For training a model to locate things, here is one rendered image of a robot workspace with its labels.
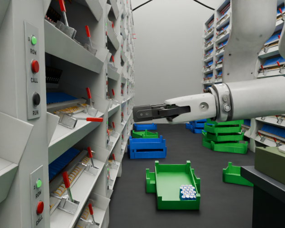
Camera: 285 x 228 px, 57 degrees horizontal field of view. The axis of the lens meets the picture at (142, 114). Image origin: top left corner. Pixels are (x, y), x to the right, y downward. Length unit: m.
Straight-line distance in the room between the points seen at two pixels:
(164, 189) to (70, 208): 0.87
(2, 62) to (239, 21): 0.45
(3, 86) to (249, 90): 0.45
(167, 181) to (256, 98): 1.01
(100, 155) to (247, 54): 0.65
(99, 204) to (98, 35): 0.65
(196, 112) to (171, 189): 0.95
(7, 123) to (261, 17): 0.49
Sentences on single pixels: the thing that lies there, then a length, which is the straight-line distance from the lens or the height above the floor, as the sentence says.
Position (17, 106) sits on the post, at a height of 0.55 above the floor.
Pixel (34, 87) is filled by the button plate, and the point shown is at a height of 0.57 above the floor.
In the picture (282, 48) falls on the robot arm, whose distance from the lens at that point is 1.01.
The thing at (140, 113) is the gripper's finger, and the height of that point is 0.52.
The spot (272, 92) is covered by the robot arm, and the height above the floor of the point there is 0.56.
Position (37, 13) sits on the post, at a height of 0.67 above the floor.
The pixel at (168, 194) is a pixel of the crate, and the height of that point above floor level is 0.04.
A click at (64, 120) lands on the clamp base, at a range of 0.60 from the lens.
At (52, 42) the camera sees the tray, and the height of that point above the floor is 0.65.
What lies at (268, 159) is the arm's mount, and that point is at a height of 0.34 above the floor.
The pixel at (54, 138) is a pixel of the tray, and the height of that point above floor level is 0.48.
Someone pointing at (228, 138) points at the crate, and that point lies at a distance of 2.71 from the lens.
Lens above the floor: 0.57
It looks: 5 degrees down
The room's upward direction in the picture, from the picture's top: straight up
